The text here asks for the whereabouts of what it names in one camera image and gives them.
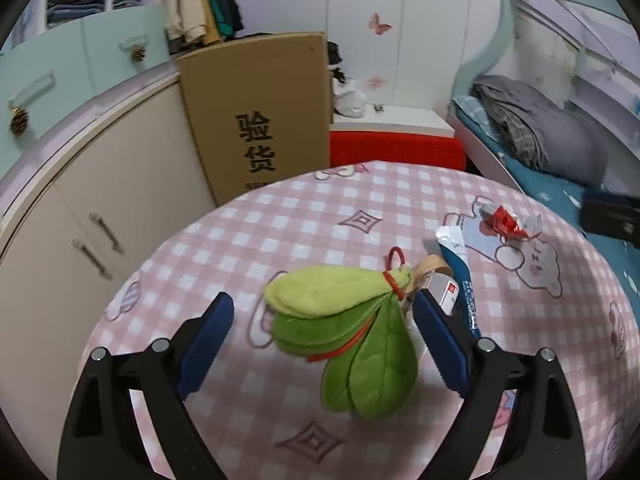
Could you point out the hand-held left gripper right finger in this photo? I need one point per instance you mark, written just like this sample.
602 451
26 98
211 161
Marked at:
440 345

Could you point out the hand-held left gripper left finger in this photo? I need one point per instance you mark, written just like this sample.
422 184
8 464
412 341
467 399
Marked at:
207 345

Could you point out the green plush leaf toy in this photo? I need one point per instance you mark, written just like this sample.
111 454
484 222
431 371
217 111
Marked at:
370 360

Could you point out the small red white box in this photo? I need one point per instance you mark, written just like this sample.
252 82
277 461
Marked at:
442 290

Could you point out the blue white toothpaste tube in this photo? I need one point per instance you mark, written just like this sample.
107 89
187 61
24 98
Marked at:
457 260

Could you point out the grey quilt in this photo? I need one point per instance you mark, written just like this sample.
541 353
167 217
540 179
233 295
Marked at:
550 135

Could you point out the crumpled red wrapper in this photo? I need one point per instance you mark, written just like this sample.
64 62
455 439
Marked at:
502 220

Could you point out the pink checked tablecloth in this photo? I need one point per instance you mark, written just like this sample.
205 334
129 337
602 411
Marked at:
300 220

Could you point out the blue checked pillow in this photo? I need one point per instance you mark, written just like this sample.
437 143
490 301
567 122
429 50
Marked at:
472 120

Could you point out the cream cabinet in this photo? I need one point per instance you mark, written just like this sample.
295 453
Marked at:
125 160

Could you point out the red bench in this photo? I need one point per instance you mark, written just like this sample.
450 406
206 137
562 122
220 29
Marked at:
390 147

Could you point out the white platform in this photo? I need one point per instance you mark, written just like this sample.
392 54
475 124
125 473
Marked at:
400 120

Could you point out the white plastic bag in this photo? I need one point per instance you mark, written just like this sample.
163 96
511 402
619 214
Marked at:
350 97

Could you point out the brown cardboard box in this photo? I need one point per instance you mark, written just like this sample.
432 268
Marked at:
260 85

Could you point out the small pink butterfly sticker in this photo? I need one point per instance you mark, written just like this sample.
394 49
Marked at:
376 83

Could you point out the brown pinecone knob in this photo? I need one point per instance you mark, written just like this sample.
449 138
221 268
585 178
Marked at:
19 122
138 54

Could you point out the large pink butterfly sticker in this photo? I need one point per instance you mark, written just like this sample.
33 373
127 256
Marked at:
380 24

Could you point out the black clothing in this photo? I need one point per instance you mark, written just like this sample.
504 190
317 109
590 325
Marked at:
334 57

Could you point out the mint drawer cabinet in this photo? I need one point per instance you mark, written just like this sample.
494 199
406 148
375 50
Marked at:
75 55

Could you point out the cream garment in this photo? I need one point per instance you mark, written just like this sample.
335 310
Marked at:
187 0

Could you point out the bed frame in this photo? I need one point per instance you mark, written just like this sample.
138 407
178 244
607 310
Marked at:
480 150

